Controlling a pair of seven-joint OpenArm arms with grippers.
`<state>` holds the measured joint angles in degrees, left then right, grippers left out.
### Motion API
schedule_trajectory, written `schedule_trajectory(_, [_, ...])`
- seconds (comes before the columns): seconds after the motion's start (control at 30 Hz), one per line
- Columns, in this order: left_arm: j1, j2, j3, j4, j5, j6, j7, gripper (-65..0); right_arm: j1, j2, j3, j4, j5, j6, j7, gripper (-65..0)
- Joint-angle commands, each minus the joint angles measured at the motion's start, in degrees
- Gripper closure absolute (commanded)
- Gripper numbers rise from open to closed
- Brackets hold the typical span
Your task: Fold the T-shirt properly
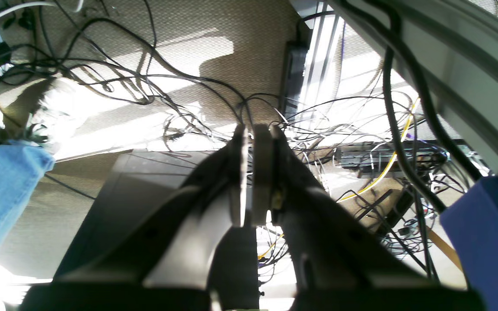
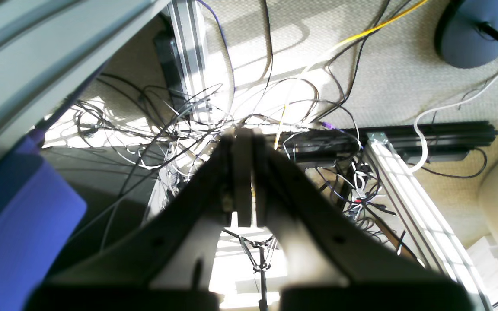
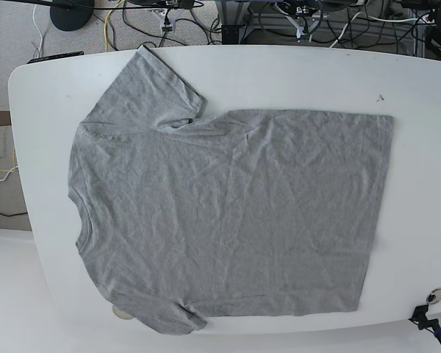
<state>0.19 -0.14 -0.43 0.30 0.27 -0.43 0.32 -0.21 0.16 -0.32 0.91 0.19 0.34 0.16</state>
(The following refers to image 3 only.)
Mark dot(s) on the grey T-shirt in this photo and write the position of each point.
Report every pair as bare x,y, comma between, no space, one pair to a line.
187,216

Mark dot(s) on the metal table grommet left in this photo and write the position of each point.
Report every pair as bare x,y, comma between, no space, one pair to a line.
121,314

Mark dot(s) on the metal table grommet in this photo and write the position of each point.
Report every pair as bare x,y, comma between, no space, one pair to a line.
434,296
121,314

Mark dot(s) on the black flat device on floor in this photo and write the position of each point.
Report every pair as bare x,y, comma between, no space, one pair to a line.
56,57

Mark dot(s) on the round black stand base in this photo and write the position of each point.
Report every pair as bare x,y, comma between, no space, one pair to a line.
70,16

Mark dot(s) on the metal table grommet right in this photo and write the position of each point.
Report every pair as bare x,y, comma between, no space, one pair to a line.
434,296

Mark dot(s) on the aluminium frame with black foot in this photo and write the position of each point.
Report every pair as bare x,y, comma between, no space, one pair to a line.
236,20

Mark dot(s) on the black clamp with cable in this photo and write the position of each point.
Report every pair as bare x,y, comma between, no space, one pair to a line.
419,318

